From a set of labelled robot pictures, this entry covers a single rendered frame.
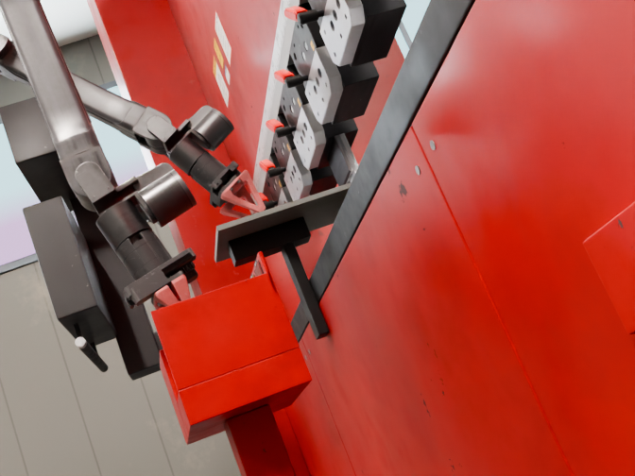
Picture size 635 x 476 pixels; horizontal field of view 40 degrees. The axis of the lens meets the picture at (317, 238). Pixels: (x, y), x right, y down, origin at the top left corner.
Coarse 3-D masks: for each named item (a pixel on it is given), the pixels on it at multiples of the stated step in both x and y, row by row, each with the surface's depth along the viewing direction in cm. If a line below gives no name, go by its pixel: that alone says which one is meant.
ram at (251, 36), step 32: (192, 0) 231; (224, 0) 196; (256, 0) 170; (192, 32) 246; (256, 32) 178; (288, 32) 157; (224, 64) 218; (256, 64) 187; (288, 64) 164; (256, 96) 196; (256, 128) 207
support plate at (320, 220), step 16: (336, 192) 153; (272, 208) 150; (288, 208) 151; (304, 208) 154; (320, 208) 158; (336, 208) 162; (224, 224) 148; (240, 224) 149; (256, 224) 152; (272, 224) 156; (320, 224) 167; (224, 240) 154; (224, 256) 163
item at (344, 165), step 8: (336, 136) 161; (344, 136) 161; (336, 144) 161; (344, 144) 160; (336, 152) 163; (344, 152) 160; (328, 160) 169; (336, 160) 164; (344, 160) 160; (352, 160) 160; (336, 168) 166; (344, 168) 161; (352, 168) 159; (336, 176) 167; (344, 176) 163; (352, 176) 161
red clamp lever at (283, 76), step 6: (276, 72) 158; (282, 72) 157; (288, 72) 156; (276, 78) 159; (282, 78) 155; (288, 78) 151; (294, 78) 151; (300, 78) 152; (306, 78) 152; (288, 84) 151; (294, 84) 152; (300, 84) 152
